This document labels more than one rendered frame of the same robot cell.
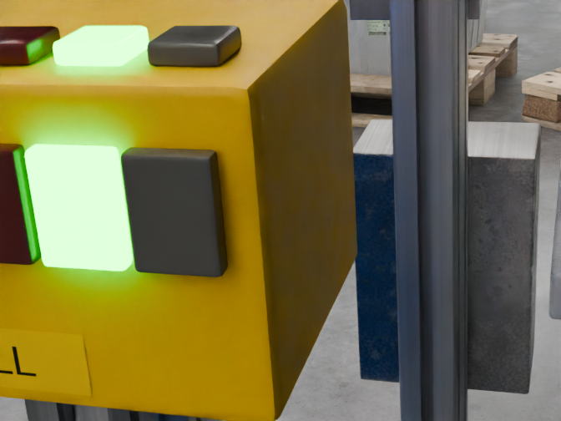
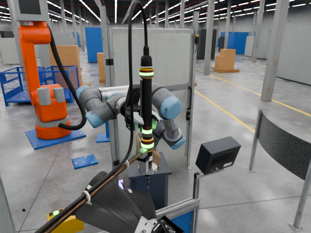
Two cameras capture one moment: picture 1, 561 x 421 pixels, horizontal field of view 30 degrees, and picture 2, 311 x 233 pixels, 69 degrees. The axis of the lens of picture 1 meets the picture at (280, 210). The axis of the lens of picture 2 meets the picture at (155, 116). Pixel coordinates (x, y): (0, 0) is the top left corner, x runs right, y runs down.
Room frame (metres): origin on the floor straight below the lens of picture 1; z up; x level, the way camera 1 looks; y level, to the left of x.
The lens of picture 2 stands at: (1.25, -0.24, 1.92)
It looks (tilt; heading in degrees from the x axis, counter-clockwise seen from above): 20 degrees down; 135
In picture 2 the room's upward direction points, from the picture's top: straight up
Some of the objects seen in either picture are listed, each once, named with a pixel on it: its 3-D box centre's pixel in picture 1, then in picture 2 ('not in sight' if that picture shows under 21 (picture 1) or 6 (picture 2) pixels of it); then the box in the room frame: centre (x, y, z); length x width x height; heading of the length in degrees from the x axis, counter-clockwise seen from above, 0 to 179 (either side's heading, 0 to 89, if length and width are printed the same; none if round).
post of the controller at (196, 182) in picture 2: not in sight; (196, 186); (0.53, 0.85, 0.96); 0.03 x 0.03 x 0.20; 73
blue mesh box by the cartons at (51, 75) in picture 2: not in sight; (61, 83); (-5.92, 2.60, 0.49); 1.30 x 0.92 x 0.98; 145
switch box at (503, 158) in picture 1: (447, 254); not in sight; (0.84, -0.15, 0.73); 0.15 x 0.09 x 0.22; 73
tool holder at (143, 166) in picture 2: not in sight; (146, 159); (0.72, 0.23, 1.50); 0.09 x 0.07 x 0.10; 108
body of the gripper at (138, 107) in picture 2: not in sight; (133, 114); (0.61, 0.27, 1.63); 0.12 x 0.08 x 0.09; 163
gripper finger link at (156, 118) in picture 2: not in sight; (153, 120); (0.72, 0.27, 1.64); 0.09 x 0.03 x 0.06; 175
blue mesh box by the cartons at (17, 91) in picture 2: not in sight; (26, 84); (-6.46, 1.73, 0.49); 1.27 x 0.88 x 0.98; 145
